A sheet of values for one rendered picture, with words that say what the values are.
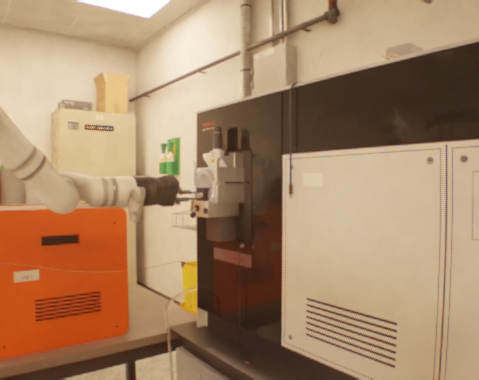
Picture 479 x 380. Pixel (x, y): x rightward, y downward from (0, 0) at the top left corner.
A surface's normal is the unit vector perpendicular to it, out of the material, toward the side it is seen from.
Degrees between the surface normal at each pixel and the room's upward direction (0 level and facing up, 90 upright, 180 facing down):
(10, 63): 90
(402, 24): 90
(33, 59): 90
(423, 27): 90
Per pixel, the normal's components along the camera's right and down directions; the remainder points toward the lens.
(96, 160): 0.62, 0.01
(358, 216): -0.79, 0.00
